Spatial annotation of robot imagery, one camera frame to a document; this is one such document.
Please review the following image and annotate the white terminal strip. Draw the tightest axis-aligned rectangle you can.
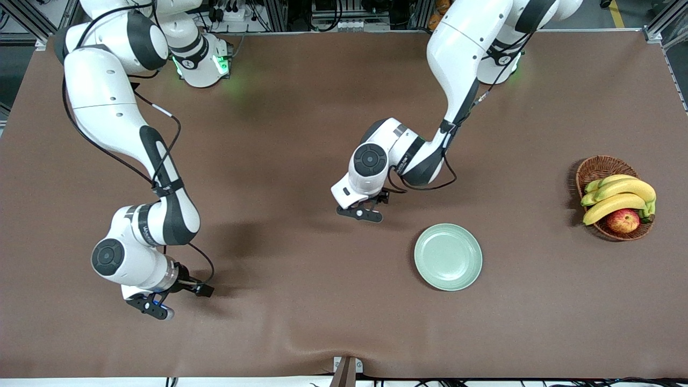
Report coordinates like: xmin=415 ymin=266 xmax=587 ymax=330
xmin=338 ymin=20 xmax=390 ymax=31

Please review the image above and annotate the pale green round plate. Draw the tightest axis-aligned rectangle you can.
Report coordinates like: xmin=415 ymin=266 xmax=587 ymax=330
xmin=414 ymin=224 xmax=483 ymax=291

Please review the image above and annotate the brown table cover mat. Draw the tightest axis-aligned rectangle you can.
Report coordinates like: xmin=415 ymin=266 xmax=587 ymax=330
xmin=0 ymin=31 xmax=688 ymax=379

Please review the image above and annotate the red yellow apple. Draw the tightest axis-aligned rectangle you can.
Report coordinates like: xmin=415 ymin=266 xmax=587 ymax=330
xmin=607 ymin=209 xmax=641 ymax=234

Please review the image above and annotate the aluminium frame post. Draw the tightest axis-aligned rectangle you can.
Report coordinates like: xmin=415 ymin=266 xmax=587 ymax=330
xmin=411 ymin=0 xmax=433 ymax=30
xmin=263 ymin=0 xmax=288 ymax=32

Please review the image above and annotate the aluminium frame strut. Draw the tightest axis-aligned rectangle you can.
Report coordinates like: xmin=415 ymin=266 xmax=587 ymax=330
xmin=0 ymin=0 xmax=68 ymax=49
xmin=642 ymin=0 xmax=688 ymax=41

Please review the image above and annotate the white power strip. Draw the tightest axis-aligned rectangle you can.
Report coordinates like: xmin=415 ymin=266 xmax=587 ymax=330
xmin=212 ymin=6 xmax=259 ymax=23

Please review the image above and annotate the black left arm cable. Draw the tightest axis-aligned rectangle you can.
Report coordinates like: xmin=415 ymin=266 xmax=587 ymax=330
xmin=386 ymin=30 xmax=538 ymax=192

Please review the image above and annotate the brown wicker basket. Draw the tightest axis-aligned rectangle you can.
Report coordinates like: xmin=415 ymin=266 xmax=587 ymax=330
xmin=576 ymin=156 xmax=655 ymax=241

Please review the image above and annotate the grey perforated side rail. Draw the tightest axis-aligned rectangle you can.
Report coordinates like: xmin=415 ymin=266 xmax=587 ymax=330
xmin=660 ymin=39 xmax=688 ymax=113

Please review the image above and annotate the camera mount post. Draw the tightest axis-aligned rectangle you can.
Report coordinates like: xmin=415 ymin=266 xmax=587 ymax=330
xmin=329 ymin=356 xmax=364 ymax=387

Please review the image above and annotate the pile of orange bread rolls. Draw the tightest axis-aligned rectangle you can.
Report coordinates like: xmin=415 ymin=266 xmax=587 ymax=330
xmin=428 ymin=0 xmax=449 ymax=30

